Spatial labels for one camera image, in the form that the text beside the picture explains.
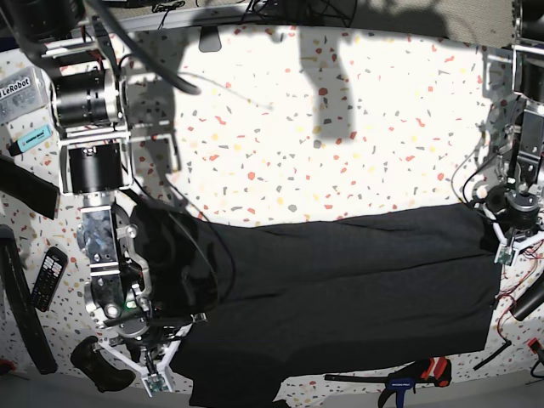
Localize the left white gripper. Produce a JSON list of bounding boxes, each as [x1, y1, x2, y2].
[[482, 204, 543, 266]]

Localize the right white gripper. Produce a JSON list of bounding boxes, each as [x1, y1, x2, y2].
[[99, 314, 208, 397]]

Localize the dark grey T-shirt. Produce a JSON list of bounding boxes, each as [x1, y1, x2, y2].
[[131, 204, 501, 407]]

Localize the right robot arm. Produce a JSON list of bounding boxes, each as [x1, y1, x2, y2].
[[1, 1, 198, 394]]

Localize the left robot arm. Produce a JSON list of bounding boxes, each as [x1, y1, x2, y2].
[[450, 1, 543, 266]]

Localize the black cylinder right edge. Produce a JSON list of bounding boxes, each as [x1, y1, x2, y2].
[[511, 282, 544, 321]]

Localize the black game controller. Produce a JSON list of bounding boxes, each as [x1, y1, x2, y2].
[[71, 336, 136, 393]]

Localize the black allen key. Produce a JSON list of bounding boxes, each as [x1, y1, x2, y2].
[[473, 339, 512, 371]]

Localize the small red connector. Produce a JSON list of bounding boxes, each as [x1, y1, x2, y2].
[[528, 338, 540, 353]]

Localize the long black foam tube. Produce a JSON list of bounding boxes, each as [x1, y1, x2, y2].
[[1, 225, 58, 375]]

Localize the small black flat object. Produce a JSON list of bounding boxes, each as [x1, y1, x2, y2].
[[270, 399, 291, 408]]

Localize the black orange bar clamp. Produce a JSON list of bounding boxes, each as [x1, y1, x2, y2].
[[324, 357, 452, 408]]

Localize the black TV remote control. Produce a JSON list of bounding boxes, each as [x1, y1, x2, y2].
[[31, 246, 68, 312]]

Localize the black fabric sleeve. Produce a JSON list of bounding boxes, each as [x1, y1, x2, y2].
[[1, 156, 60, 219]]

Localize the light blue highlighter marker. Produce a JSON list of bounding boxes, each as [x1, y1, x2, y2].
[[8, 125, 52, 157]]

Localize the clear LeRobot screw box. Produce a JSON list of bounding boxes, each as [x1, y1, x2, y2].
[[0, 67, 48, 123]]

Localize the red black wire bundle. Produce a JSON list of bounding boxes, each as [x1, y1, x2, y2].
[[489, 241, 544, 345]]

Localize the grey table clamp bracket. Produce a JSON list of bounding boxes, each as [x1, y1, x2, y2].
[[199, 25, 222, 53]]

